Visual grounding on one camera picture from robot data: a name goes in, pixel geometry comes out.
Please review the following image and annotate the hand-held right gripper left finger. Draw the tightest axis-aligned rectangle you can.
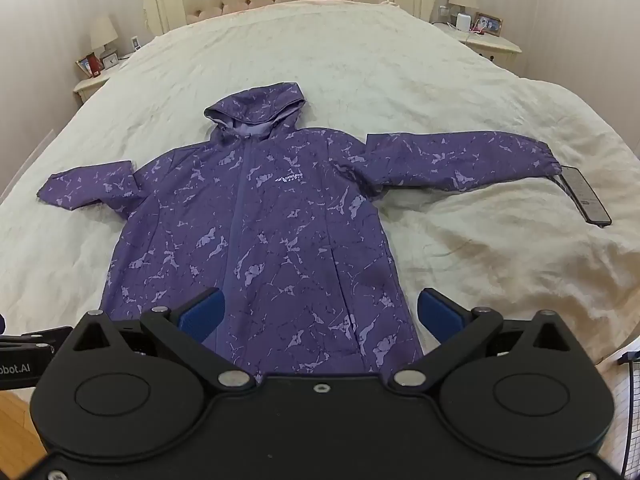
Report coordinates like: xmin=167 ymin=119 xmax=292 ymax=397
xmin=67 ymin=287 xmax=258 ymax=392

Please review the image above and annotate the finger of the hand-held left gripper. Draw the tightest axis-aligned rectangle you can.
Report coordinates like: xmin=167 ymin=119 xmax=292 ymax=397
xmin=0 ymin=326 xmax=74 ymax=350

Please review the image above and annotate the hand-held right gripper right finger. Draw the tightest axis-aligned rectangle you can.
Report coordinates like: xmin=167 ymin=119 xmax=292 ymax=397
xmin=387 ymin=287 xmax=571 ymax=392

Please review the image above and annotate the purple patterned hooded jacket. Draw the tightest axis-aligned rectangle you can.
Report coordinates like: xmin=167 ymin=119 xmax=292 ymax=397
xmin=36 ymin=81 xmax=558 ymax=378

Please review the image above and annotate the black remote control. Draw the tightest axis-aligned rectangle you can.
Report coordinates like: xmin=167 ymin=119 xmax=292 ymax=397
xmin=556 ymin=164 xmax=613 ymax=227

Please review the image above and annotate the cream nightstand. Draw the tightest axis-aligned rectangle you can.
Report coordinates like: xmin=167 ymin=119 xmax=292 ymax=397
xmin=72 ymin=52 xmax=133 ymax=106
xmin=432 ymin=20 xmax=523 ymax=77

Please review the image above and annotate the cream bedspread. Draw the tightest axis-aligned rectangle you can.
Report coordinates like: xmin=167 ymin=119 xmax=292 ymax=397
xmin=0 ymin=0 xmax=640 ymax=378

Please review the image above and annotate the red photo frame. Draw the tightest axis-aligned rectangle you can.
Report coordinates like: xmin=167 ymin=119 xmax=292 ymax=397
xmin=76 ymin=52 xmax=103 ymax=79

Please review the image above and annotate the wooden photo frame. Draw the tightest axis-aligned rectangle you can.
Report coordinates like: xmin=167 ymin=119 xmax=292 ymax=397
xmin=474 ymin=12 xmax=504 ymax=37

